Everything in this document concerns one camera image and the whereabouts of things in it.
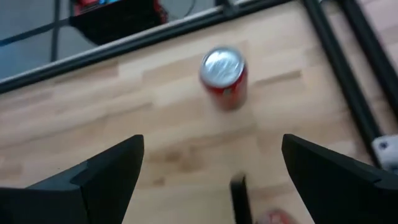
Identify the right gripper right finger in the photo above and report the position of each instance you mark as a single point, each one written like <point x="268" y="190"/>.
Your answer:
<point x="342" y="199"/>

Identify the grey metal mounting plate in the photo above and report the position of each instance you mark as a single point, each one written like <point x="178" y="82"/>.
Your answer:
<point x="387" y="152"/>

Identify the red cola can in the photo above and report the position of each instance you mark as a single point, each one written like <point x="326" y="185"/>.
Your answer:
<point x="224" y="74"/>

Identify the black aluminium table frame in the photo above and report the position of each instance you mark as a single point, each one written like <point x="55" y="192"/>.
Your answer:
<point x="93" y="58"/>

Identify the red black portable power station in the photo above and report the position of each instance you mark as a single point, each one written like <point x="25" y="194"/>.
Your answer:
<point x="118" y="25"/>

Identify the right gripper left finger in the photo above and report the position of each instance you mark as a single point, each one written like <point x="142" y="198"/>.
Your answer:
<point x="77" y="202"/>

